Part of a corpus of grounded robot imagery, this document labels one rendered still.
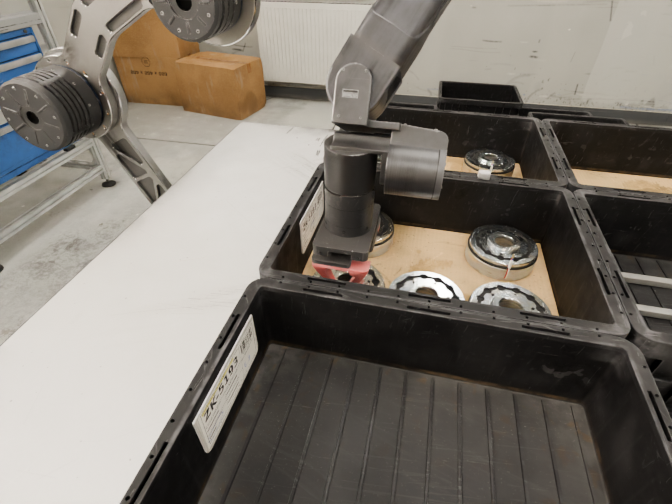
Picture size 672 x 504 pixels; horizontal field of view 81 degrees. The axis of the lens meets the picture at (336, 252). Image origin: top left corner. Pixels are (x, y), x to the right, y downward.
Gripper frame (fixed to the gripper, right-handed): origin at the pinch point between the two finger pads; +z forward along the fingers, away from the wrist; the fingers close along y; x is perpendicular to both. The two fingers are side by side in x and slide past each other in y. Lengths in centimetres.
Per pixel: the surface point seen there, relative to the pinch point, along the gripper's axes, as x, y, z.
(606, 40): -129, 327, 32
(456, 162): -15.3, 47.2, 4.8
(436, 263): -12.3, 10.7, 4.2
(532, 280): -26.5, 10.0, 4.0
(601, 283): -29.3, -0.5, -6.2
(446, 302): -12.3, -7.5, -6.1
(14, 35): 181, 124, 4
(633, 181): -51, 47, 4
